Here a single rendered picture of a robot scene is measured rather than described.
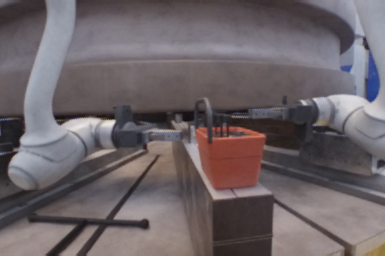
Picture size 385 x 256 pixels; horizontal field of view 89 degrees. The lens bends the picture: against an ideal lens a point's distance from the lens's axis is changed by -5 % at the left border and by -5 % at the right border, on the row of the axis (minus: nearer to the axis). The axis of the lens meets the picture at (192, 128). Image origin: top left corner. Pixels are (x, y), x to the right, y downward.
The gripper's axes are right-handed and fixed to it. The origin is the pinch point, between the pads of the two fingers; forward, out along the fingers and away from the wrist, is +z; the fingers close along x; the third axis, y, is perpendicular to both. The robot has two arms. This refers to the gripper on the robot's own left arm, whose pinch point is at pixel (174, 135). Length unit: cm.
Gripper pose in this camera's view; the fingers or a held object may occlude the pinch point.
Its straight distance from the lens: 58.4
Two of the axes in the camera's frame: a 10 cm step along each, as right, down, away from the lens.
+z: 9.7, 0.0, -2.4
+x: -2.4, 1.2, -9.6
